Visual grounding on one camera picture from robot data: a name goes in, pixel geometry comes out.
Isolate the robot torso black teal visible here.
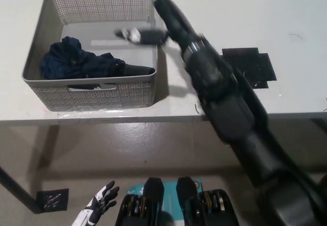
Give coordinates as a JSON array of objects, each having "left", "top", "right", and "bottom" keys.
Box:
[{"left": 114, "top": 176, "right": 240, "bottom": 226}]

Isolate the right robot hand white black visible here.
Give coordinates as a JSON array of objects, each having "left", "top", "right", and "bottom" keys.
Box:
[{"left": 113, "top": 0, "right": 204, "bottom": 55}]

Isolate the black rubber mat patch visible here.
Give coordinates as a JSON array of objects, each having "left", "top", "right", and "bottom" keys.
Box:
[
  {"left": 241, "top": 53, "right": 278, "bottom": 89},
  {"left": 221, "top": 47, "right": 259, "bottom": 68}
]

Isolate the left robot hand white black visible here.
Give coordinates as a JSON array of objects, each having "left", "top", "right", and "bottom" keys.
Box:
[{"left": 71, "top": 181, "right": 120, "bottom": 226}]

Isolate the black table leg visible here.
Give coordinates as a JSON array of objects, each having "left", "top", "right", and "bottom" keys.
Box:
[{"left": 0, "top": 164, "right": 41, "bottom": 214}]

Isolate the grey perforated plastic basket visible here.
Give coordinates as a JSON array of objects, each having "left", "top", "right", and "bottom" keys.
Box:
[{"left": 21, "top": 0, "right": 161, "bottom": 112}]

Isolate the navy folding umbrella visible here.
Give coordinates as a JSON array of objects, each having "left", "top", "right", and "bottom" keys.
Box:
[{"left": 39, "top": 36, "right": 156, "bottom": 91}]

